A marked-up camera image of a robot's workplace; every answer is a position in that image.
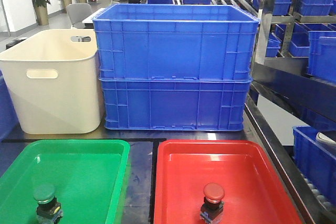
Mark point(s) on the red mushroom push button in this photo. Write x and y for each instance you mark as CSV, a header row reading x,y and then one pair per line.
x,y
213,207

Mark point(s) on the green mushroom push button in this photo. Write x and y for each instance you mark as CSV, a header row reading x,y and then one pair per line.
x,y
49,209

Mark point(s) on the lower blue stacking crate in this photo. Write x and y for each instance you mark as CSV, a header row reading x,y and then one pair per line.
x,y
174,105

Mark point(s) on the blue stacking crate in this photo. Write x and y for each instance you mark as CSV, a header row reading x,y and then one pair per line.
x,y
174,105
188,42

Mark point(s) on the upper blue stacking crate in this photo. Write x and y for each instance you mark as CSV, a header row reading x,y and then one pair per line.
x,y
188,42

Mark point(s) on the red plastic tray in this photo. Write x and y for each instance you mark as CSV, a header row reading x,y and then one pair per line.
x,y
253,190

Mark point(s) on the green plastic tray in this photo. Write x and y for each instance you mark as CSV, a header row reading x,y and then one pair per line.
x,y
89,176

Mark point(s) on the cream plastic basket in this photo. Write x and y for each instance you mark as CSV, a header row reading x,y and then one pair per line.
x,y
52,78

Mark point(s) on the grey office chair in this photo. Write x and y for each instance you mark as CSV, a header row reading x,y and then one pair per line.
x,y
77,12

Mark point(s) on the potted green plant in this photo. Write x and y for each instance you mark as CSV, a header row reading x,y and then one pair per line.
x,y
40,7

